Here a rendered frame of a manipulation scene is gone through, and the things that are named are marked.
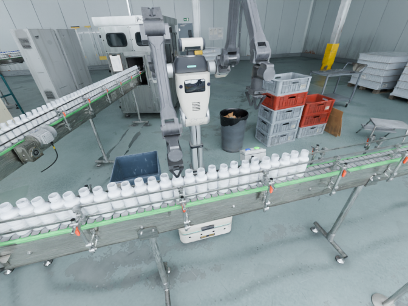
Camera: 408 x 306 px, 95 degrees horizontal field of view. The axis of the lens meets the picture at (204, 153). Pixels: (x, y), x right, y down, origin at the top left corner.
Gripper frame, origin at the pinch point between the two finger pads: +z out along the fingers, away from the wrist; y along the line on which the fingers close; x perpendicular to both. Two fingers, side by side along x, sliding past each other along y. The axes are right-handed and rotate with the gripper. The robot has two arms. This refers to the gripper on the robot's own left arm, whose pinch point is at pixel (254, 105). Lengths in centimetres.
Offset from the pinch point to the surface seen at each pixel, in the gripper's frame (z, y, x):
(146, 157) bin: 50, 43, 65
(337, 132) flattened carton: 128, 154, -261
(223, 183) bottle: 32.1, -18.9, 22.4
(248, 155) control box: 29.1, -2.8, 1.3
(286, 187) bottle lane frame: 43, -21, -16
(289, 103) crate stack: 66, 161, -149
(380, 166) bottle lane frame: 42, -21, -84
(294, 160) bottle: 27.1, -17.3, -19.1
